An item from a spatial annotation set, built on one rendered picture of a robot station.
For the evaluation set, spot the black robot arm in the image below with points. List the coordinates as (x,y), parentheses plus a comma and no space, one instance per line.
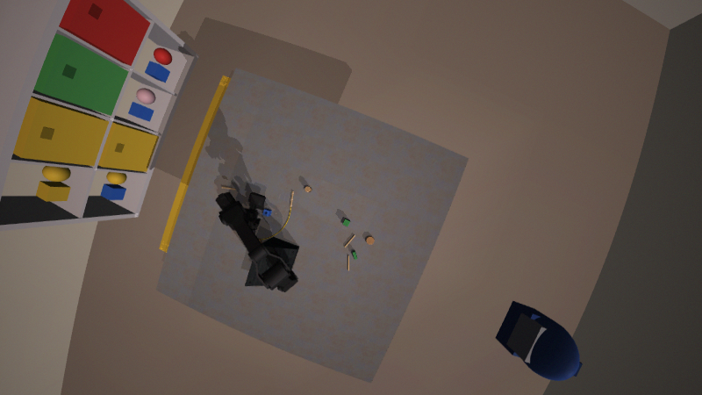
(235,216)

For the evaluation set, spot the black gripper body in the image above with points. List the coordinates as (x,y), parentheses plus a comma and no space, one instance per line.
(255,200)

